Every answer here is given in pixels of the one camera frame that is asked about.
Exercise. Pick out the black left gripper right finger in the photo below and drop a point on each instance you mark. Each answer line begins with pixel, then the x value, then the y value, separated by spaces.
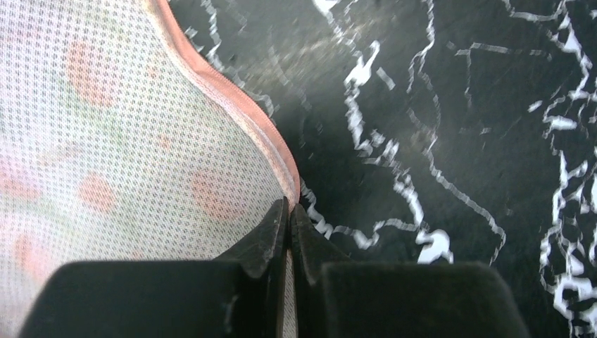
pixel 338 297

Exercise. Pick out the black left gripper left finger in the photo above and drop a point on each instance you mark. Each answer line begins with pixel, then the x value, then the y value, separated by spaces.
pixel 240 293

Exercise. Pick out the floral mesh laundry bag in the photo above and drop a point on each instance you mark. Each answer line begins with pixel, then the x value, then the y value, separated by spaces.
pixel 119 141

